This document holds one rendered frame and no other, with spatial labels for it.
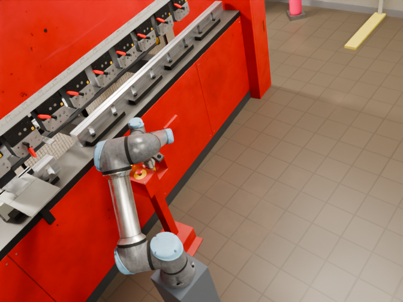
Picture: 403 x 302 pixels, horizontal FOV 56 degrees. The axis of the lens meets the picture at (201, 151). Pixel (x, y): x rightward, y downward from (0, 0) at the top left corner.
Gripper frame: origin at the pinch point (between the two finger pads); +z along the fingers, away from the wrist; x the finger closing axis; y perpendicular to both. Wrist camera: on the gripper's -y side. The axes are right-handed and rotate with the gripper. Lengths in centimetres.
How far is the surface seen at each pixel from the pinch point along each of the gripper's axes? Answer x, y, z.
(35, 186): 48, 31, -24
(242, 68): -154, 16, 37
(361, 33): -291, -59, 67
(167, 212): 4.9, -4.5, 35.3
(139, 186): 15.1, -1.3, -1.2
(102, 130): -3.8, 34.7, -14.3
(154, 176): 7.0, -6.3, -3.1
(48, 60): 3, 43, -65
